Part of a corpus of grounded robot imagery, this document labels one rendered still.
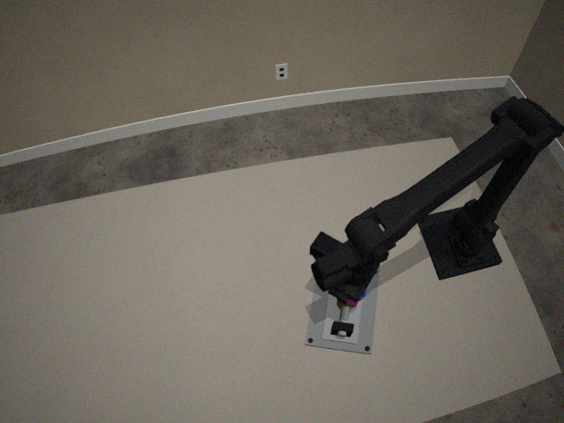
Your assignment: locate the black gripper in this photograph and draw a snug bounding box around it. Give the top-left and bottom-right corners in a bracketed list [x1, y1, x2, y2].
[328, 264, 380, 308]

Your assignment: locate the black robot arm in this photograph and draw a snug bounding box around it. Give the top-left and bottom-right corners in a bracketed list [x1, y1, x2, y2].
[309, 96, 564, 292]

